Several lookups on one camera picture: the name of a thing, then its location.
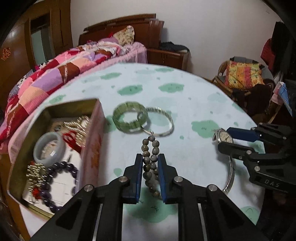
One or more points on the blue checked cloth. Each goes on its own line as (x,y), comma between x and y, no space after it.
(283,95)

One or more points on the dark brown garment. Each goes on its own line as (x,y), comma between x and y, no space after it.
(256,97)

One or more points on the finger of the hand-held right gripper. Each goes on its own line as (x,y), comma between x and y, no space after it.
(242,134)
(231,149)

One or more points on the wooden headboard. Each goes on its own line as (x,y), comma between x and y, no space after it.
(143,27)

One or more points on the wooden wardrobe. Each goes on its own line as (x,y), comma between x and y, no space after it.
(57,23)

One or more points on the white green cloud tablecloth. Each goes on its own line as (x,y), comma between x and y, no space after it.
(185,104)

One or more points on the floral pillow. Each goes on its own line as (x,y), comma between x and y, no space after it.
(124,34)

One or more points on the red paper decoration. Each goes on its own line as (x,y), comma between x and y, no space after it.
(5,53)

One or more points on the dark folded clothes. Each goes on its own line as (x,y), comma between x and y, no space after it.
(173,46)

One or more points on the patchwork quilt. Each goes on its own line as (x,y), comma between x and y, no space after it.
(46,78)

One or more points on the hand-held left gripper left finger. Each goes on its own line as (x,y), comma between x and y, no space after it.
(136,178)

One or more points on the wristwatch with metal band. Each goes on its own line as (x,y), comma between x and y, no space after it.
(223,136)

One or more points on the pink tin box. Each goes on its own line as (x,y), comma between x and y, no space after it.
(92,148)

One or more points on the wicker chair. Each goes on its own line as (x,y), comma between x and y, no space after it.
(219,69)

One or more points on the hanging dark red clothes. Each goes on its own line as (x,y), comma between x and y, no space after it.
(268,51)

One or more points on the red knot charm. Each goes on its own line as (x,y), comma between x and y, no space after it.
(70,138)

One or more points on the gold bead jewellery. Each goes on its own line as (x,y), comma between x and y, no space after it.
(77,126)

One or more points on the yellow orange patterned cushion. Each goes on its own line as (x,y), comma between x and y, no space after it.
(242,74)

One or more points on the pale jade bangle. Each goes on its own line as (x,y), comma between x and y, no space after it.
(47,136)

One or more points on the pink bed sheet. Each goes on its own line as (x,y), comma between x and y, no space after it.
(138,53)

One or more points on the white paper sheet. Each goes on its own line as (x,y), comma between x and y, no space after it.
(62,185)

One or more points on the green stone bangle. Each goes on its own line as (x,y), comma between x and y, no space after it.
(118,120)

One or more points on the wooden nightstand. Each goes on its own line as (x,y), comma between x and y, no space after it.
(166,58)

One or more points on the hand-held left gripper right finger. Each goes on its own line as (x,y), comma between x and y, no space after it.
(164,178)

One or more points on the thin silver bangle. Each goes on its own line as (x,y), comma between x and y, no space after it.
(165,112)

